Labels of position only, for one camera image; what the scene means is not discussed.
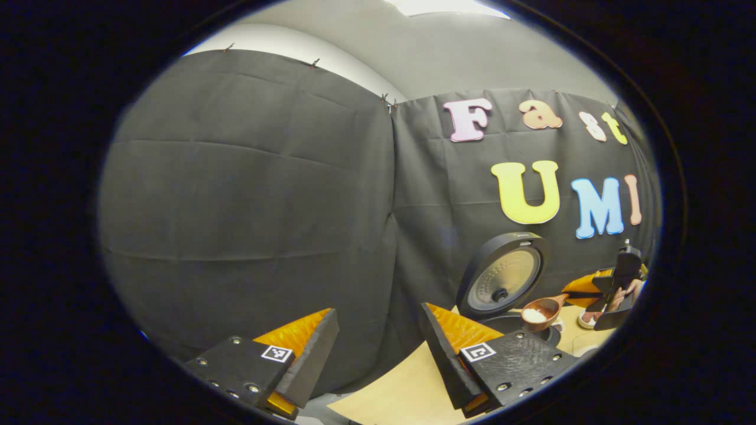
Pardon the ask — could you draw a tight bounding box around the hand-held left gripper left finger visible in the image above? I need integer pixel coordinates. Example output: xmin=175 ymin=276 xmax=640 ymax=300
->
xmin=182 ymin=308 xmax=341 ymax=421

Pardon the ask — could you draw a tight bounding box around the black backdrop cloth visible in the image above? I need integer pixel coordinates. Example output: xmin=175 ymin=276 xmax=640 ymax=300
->
xmin=97 ymin=48 xmax=661 ymax=396

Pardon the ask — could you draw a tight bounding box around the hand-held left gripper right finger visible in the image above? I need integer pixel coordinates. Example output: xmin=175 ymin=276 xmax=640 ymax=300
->
xmin=419 ymin=303 xmax=581 ymax=419

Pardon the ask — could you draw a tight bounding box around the brown wooden spoon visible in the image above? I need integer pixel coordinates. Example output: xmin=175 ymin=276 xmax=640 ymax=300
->
xmin=521 ymin=293 xmax=571 ymax=332

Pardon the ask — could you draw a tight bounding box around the black rice cooker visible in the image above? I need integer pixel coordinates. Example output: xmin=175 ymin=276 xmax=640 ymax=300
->
xmin=456 ymin=231 xmax=563 ymax=350

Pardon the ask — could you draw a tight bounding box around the large ceiling light panel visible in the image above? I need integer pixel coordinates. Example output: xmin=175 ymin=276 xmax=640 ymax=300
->
xmin=384 ymin=0 xmax=511 ymax=18

